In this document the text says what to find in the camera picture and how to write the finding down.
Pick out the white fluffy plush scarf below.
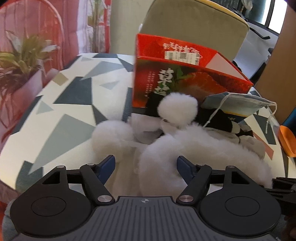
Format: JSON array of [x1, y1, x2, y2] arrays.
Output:
[[91, 93, 273, 197]]

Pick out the black socks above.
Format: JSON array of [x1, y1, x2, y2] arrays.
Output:
[[144, 92, 253, 137]]

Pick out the blue white packaged cloth bag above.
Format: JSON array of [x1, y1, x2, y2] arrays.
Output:
[[201, 92, 278, 133]]

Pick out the orange plastic object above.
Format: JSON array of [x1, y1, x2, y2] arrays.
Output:
[[278, 125, 296, 158]]

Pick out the red cardboard box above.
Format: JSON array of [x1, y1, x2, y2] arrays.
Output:
[[132, 34, 253, 108]]

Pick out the printed backdrop curtain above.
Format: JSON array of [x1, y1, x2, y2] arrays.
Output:
[[0, 0, 112, 70]]

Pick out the beige upholstered chair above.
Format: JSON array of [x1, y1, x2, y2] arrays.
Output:
[[140, 0, 249, 61]]

